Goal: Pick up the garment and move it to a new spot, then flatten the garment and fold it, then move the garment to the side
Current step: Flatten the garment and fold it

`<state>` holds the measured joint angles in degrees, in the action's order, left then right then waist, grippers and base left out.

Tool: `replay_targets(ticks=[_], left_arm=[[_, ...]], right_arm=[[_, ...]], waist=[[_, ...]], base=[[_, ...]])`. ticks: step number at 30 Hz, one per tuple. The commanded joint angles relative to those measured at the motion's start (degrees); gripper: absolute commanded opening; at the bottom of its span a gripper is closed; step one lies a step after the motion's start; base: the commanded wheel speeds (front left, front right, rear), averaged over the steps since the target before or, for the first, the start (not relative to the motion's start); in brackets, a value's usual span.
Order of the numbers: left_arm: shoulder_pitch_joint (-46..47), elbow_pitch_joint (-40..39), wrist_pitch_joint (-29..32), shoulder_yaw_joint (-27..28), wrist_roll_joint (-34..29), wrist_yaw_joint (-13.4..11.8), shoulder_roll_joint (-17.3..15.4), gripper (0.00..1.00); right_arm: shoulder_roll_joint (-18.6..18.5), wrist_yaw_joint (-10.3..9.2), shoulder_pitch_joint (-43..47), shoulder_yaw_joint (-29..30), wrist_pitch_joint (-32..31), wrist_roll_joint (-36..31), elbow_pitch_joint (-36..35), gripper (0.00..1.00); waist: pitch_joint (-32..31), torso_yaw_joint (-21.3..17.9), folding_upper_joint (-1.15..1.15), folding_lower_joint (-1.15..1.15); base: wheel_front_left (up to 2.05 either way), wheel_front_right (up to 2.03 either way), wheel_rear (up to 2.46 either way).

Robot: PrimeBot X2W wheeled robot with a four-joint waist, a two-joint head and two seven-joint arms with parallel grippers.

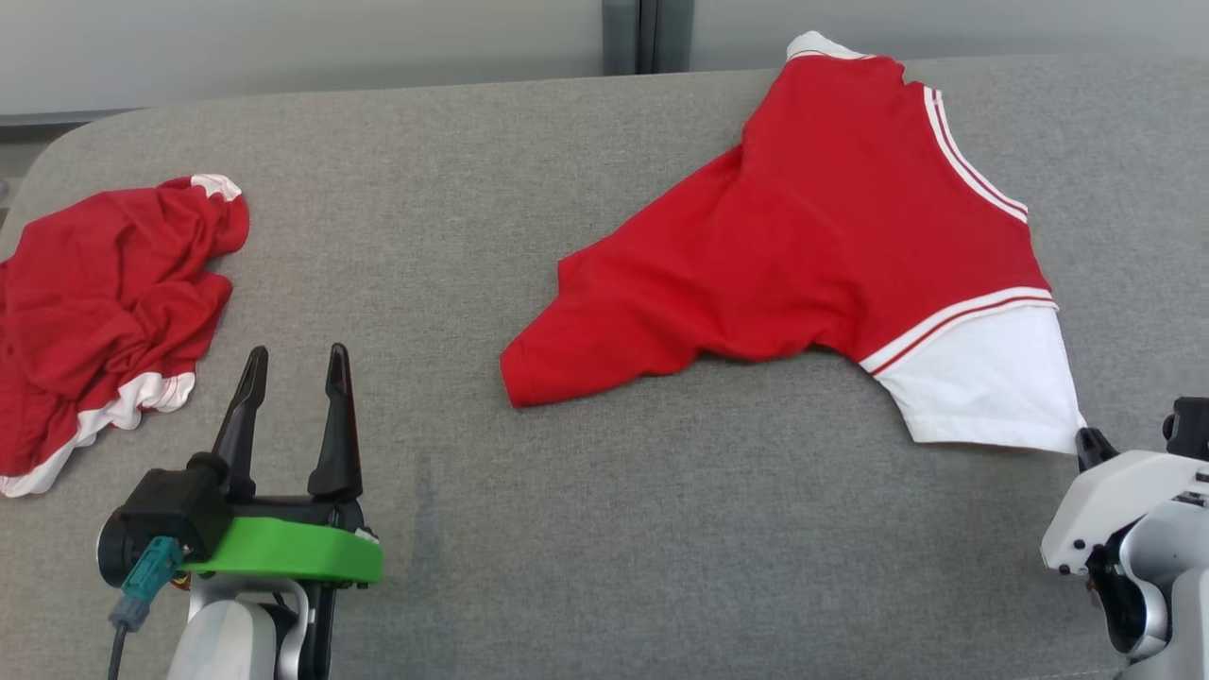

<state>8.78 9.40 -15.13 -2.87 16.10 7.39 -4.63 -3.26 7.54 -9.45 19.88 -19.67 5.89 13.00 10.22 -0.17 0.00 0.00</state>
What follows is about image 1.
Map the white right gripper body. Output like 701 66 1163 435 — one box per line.
1041 450 1209 577

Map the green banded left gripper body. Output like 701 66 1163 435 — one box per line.
184 493 383 588

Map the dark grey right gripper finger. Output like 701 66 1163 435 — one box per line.
1075 427 1121 473

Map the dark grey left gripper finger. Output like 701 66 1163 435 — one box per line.
307 343 365 502
210 346 270 502

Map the red garment with white hem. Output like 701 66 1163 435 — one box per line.
0 174 251 499

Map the red jersey with black lettering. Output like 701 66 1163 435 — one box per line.
499 30 1087 456

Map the black cable with teal plug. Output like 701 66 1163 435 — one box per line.
107 536 185 680

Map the grey window frame post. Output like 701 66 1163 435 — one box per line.
602 0 695 77

